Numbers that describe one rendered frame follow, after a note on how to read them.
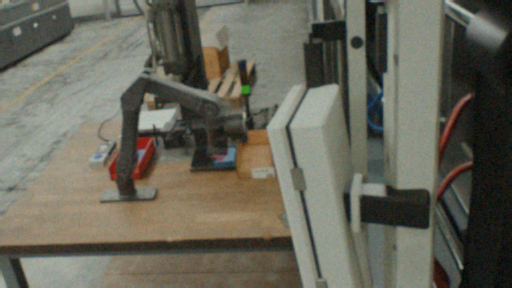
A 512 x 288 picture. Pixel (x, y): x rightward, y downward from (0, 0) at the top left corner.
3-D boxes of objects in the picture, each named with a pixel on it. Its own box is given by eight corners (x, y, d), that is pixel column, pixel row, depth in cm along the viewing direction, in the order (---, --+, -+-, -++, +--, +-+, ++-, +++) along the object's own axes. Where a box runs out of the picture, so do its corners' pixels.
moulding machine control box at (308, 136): (288, 260, 95) (271, 84, 81) (407, 262, 89) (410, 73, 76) (286, 334, 78) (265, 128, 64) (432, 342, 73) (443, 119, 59)
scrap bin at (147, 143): (111, 181, 175) (107, 167, 173) (128, 151, 198) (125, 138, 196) (141, 179, 173) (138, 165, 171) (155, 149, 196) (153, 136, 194)
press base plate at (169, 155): (112, 173, 188) (110, 166, 187) (142, 123, 234) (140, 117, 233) (273, 162, 176) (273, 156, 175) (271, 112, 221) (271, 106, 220)
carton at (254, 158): (238, 181, 163) (235, 161, 160) (241, 148, 186) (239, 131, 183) (275, 179, 161) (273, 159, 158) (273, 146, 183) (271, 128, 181)
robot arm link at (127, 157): (137, 170, 163) (145, 84, 150) (132, 180, 157) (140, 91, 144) (120, 167, 163) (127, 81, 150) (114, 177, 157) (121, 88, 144)
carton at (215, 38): (190, 64, 593) (184, 26, 575) (236, 61, 574) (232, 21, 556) (174, 82, 534) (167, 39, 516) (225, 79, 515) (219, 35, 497)
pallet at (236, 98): (179, 77, 599) (177, 66, 594) (256, 72, 570) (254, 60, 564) (148, 113, 493) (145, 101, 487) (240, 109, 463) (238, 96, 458)
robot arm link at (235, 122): (245, 126, 153) (241, 92, 148) (244, 137, 145) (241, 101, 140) (210, 128, 155) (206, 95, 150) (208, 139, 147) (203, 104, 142)
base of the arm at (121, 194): (99, 173, 166) (93, 183, 159) (153, 169, 162) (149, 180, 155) (104, 192, 168) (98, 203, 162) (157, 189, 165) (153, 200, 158)
